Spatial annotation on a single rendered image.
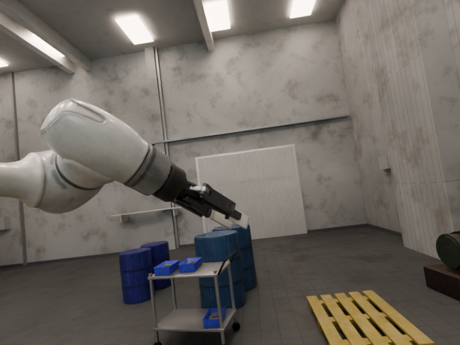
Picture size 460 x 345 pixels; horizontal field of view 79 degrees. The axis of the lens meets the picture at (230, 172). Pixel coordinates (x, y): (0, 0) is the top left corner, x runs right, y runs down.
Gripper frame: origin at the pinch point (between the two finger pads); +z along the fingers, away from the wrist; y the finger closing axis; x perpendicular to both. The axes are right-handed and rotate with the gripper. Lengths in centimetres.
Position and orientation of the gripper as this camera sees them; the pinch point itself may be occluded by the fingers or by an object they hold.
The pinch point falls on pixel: (230, 218)
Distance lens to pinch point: 67.4
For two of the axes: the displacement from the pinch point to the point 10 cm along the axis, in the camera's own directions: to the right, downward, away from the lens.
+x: -2.7, 8.6, -4.4
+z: 6.9, 4.9, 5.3
